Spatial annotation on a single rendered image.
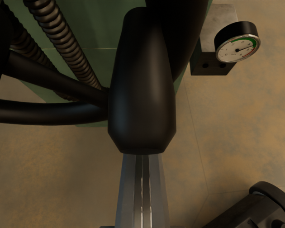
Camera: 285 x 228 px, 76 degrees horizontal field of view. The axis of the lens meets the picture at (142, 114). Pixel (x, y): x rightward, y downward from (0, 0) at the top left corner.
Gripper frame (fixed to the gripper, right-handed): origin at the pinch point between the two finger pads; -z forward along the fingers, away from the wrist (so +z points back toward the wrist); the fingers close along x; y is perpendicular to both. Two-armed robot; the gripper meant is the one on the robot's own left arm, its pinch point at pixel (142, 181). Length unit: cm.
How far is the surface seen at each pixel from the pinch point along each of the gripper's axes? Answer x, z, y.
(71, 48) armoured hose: -7.5, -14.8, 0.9
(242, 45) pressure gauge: 15.1, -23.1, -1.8
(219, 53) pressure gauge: 12.3, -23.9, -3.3
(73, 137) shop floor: -34, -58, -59
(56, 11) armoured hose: -7.5, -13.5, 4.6
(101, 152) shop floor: -20, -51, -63
